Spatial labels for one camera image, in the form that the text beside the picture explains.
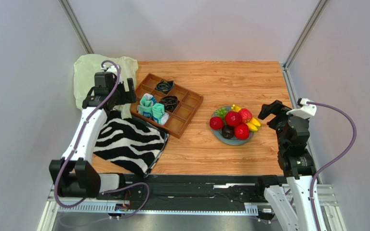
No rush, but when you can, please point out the red ridged fruit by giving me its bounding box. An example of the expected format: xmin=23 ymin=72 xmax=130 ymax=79
xmin=238 ymin=108 xmax=252 ymax=124

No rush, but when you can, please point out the red apple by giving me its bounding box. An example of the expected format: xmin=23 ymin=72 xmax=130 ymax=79
xmin=225 ymin=111 xmax=242 ymax=127
xmin=234 ymin=123 xmax=250 ymax=140
xmin=209 ymin=116 xmax=224 ymax=130

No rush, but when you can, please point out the pale green plastic bag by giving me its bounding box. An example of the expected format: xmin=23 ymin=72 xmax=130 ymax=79
xmin=73 ymin=54 xmax=138 ymax=110

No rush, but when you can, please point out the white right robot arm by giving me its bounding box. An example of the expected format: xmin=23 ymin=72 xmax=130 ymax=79
xmin=258 ymin=98 xmax=327 ymax=231

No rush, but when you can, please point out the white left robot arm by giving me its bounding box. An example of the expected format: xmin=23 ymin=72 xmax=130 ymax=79
xmin=49 ymin=67 xmax=136 ymax=198

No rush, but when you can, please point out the yellow banana bunch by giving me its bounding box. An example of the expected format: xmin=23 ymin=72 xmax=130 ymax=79
xmin=231 ymin=104 xmax=261 ymax=132

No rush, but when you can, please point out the teal white sock pair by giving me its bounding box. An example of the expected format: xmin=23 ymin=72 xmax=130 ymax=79
xmin=137 ymin=93 xmax=169 ymax=125

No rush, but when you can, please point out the red apple front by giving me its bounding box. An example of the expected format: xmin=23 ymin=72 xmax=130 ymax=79
xmin=234 ymin=123 xmax=250 ymax=140

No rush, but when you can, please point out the dark blue patterned sock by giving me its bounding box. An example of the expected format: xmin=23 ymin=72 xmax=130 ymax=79
xmin=155 ymin=80 xmax=174 ymax=94

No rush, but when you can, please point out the dark purple plum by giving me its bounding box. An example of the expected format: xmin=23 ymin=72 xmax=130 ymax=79
xmin=221 ymin=125 xmax=234 ymax=139

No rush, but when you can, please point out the green grape bunch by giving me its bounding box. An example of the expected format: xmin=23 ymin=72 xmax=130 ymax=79
xmin=214 ymin=107 xmax=228 ymax=119

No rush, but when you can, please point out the black rolled sock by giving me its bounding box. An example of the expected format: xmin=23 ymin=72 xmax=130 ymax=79
xmin=159 ymin=95 xmax=179 ymax=113

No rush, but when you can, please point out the zebra striped cloth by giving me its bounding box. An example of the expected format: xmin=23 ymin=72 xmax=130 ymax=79
xmin=93 ymin=110 xmax=169 ymax=178

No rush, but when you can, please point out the grey blue plate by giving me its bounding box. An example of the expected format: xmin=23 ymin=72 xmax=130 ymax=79
xmin=211 ymin=105 xmax=254 ymax=146

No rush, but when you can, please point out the wooden compartment tray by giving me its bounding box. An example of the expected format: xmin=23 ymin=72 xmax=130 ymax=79
xmin=130 ymin=73 xmax=203 ymax=138

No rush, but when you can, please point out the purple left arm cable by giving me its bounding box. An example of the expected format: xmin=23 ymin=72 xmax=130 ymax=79
xmin=53 ymin=60 xmax=151 ymax=220

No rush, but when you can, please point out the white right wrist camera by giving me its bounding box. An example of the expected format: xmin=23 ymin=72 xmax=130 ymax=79
xmin=286 ymin=98 xmax=317 ymax=119

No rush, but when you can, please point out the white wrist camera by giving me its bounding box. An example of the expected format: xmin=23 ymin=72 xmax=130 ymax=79
xmin=286 ymin=98 xmax=317 ymax=119
xmin=101 ymin=63 xmax=121 ymax=85

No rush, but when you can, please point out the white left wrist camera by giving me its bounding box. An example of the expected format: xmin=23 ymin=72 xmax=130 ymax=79
xmin=101 ymin=63 xmax=121 ymax=85

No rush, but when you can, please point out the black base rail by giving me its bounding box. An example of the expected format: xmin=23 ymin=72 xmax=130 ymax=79
xmin=95 ymin=173 xmax=288 ymax=212

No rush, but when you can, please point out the aluminium frame rail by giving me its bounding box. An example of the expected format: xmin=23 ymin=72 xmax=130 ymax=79
xmin=37 ymin=184 xmax=347 ymax=231

